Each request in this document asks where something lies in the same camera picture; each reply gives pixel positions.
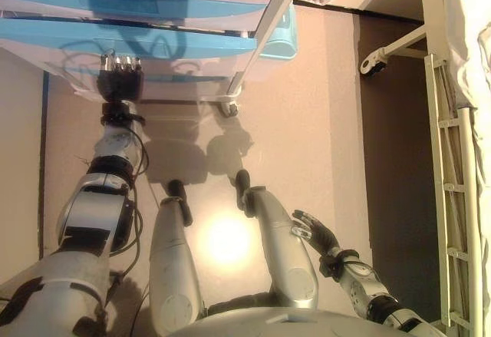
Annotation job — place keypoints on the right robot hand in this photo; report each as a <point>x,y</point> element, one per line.
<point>320,235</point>

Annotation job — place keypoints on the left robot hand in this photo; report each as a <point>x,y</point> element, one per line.
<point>119,81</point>

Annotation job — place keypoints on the white drawer with blue front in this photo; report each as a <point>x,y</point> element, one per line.
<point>215,45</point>
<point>230,10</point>

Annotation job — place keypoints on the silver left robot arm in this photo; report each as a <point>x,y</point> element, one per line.
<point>96,206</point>

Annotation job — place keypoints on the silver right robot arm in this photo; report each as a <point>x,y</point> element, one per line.
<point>356,275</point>

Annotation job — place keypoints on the white medical drawer cart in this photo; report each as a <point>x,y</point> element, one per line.
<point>268,18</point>

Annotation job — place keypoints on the silver right robot leg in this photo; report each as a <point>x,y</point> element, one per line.
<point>284,248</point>

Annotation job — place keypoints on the silver robot leg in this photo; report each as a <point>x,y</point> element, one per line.
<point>172,256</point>
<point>284,248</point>

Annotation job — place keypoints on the black right robot foot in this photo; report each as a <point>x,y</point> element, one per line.
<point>242,181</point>

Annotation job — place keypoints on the black robot foot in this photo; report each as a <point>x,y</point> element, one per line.
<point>176,189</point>
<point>242,181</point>

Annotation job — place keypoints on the silver robot torso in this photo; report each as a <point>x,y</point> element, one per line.
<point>287,325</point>

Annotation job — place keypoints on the white cart caster wheel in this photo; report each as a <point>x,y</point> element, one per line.
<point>230,108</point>

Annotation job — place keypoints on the black left robot foot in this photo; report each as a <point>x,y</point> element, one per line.
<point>176,189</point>

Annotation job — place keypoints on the silver left robot leg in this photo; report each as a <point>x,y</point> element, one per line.
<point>172,256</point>

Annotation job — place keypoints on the light blue waste bin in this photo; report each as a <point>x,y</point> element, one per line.
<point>280,41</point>

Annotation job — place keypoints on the white bed caster wheel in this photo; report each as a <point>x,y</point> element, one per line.
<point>370,64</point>

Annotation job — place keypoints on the white bed sheet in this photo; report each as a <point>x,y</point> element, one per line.
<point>472,26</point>

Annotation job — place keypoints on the white bed side rail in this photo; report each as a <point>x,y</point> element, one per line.
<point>468,218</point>

